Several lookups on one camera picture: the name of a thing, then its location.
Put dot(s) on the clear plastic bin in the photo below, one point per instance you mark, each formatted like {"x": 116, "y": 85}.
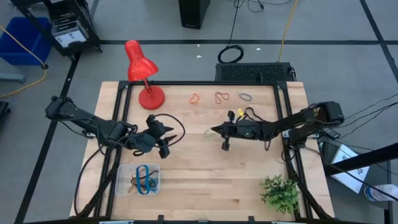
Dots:
{"x": 122, "y": 174}

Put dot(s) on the black round foot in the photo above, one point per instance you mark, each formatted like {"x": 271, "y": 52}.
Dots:
{"x": 44, "y": 66}

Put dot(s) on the grey metal foot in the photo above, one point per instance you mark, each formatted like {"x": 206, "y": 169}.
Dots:
{"x": 12, "y": 77}

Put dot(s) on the black computer tower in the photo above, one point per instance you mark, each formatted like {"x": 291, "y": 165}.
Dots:
{"x": 192, "y": 14}

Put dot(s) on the red desk lamp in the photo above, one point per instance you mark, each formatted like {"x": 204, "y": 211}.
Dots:
{"x": 151, "y": 98}

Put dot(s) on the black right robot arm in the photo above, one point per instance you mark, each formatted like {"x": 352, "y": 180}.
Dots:
{"x": 298, "y": 119}

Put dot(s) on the wide black rubber band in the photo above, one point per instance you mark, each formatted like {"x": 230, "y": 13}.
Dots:
{"x": 247, "y": 108}

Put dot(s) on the black floor object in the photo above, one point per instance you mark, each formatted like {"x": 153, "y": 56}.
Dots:
{"x": 3, "y": 109}

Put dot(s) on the white plastic bottle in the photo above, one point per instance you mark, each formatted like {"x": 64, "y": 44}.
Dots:
{"x": 377, "y": 193}

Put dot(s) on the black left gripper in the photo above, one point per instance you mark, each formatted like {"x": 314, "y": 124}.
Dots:
{"x": 157, "y": 132}

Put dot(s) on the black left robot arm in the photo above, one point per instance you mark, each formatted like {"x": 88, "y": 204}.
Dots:
{"x": 93, "y": 124}

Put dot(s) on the thin orange rubber band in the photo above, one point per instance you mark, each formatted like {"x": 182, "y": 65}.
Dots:
{"x": 190, "y": 100}

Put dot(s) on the thin red rubber band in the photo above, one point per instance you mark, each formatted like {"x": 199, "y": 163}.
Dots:
{"x": 215, "y": 96}

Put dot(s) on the green artificial plant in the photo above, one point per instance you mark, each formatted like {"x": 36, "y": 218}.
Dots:
{"x": 280, "y": 194}

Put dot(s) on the black vented case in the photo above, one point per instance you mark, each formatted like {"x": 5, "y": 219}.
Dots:
{"x": 248, "y": 73}

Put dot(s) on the blue plastic tub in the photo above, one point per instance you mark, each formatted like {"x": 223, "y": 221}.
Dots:
{"x": 21, "y": 43}

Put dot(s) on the wide blue rubber band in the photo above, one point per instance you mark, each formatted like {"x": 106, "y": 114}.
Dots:
{"x": 137, "y": 177}

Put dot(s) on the white cardboard box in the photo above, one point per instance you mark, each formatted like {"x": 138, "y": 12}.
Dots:
{"x": 349, "y": 180}

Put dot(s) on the black metal beam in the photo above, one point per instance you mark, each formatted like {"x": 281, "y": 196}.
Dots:
{"x": 357, "y": 160}

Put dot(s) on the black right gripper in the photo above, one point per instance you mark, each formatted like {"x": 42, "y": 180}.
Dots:
{"x": 247, "y": 130}

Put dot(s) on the thin blue rubber band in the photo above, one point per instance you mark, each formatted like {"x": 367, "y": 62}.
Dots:
{"x": 239, "y": 95}

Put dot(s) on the white labelled box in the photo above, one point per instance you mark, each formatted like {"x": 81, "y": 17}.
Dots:
{"x": 70, "y": 38}

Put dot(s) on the black equipment cart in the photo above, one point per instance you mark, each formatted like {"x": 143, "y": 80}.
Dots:
{"x": 62, "y": 12}

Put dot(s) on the black metal table frame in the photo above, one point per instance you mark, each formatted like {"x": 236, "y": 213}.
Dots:
{"x": 202, "y": 83}

